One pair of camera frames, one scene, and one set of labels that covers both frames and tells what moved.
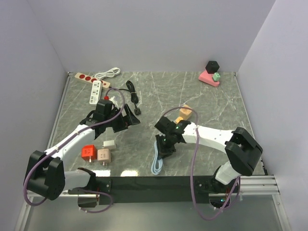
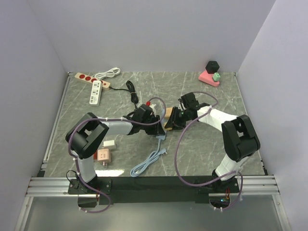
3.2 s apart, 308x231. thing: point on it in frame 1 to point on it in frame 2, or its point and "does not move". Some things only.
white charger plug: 109,144 does not move
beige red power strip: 104,84 does not move
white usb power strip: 96,93 does not move
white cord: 110,73 does not move
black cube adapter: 212,67 does not move
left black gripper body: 119,122 to 151,129
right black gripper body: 166,145 to 182,118
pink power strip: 207,78 does not move
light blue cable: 157,164 to 152,158
